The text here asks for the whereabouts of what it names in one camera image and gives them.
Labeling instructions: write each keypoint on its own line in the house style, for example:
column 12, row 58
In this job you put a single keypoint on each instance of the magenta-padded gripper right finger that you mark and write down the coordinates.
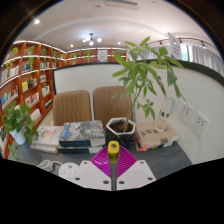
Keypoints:
column 136, row 175

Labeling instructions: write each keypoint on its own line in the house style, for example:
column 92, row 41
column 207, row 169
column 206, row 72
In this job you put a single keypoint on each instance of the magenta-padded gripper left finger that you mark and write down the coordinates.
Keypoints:
column 91, row 175

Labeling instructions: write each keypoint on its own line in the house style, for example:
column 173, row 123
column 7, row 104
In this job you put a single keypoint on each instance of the red and white book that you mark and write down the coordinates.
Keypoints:
column 141, row 148

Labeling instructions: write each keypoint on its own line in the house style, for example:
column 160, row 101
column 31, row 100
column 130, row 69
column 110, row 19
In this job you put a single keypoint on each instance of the dark blue-spine book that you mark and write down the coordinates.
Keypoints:
column 80, row 149

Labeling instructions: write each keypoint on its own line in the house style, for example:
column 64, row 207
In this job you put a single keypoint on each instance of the tall plant in black pot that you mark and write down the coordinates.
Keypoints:
column 120, row 135

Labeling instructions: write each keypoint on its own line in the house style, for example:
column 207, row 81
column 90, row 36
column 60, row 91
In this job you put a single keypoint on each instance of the beige-cover book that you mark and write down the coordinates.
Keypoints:
column 153, row 135

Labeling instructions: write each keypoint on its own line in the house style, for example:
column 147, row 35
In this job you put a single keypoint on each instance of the thick grey-cover book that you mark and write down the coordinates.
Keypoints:
column 80, row 130

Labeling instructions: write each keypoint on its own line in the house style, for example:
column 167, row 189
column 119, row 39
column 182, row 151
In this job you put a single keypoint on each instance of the thin white book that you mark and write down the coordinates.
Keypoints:
column 43, row 148

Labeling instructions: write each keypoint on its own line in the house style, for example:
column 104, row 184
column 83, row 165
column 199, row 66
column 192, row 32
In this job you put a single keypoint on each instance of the white book with pale cover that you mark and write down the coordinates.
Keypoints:
column 48, row 135

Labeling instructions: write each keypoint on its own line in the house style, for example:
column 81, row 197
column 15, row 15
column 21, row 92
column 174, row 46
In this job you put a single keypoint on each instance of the clear acrylic sign holder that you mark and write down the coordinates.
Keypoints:
column 165, row 115

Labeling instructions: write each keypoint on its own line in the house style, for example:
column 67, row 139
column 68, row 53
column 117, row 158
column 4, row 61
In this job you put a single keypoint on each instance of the brown padded chair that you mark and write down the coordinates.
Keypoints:
column 71, row 108
column 108, row 106

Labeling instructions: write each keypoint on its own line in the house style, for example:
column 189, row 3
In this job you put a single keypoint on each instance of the leafy plant in white pot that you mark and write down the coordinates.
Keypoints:
column 20, row 120

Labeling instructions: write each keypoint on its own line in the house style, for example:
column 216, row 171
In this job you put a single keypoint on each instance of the orange bookshelf unit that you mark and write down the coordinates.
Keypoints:
column 30, row 83

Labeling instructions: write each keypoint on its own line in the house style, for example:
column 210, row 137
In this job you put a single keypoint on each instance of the white poster on shelf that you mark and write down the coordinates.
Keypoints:
column 102, row 55

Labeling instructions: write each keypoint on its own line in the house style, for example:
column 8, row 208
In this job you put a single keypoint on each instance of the white hanging sign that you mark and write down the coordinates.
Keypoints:
column 174, row 46

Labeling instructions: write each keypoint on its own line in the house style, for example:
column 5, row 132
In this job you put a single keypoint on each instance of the ceiling lamp with round bulbs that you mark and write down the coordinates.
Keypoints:
column 90, row 39

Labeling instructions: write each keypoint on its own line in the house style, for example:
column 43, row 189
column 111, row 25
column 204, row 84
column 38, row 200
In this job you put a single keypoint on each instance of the pale grey curtain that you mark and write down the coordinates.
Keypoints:
column 206, row 58

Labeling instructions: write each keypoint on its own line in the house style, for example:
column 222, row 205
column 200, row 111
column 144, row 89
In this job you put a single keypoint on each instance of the recessed ceiling lights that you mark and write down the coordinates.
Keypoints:
column 36, row 21

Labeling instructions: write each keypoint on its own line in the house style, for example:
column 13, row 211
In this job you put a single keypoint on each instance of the ceiling air vent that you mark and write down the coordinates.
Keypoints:
column 121, row 4

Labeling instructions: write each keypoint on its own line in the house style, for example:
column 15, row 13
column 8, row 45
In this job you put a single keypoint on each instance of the white wall socket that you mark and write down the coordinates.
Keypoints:
column 185, row 114
column 200, row 124

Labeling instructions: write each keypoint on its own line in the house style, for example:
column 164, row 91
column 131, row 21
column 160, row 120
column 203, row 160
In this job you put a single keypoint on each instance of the black track light rail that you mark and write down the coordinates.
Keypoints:
column 186, row 40

